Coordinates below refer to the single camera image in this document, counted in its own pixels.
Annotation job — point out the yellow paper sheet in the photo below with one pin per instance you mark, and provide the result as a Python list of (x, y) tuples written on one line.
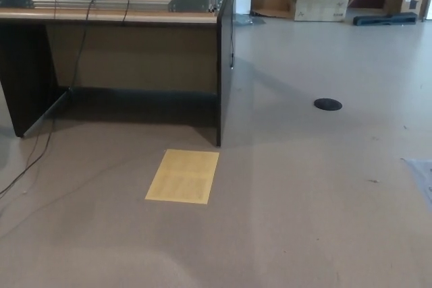
[(184, 176)]

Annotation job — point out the wooden desk with dark panels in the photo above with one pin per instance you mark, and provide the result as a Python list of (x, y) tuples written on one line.
[(135, 60)]

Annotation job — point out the clear plastic bag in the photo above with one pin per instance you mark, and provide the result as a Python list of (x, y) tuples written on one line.
[(248, 20)]

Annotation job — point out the black round floor cover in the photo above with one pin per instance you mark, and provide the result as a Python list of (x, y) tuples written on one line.
[(328, 103)]

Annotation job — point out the clear plastic sheet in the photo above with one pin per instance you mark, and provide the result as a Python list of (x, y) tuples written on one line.
[(423, 175)]

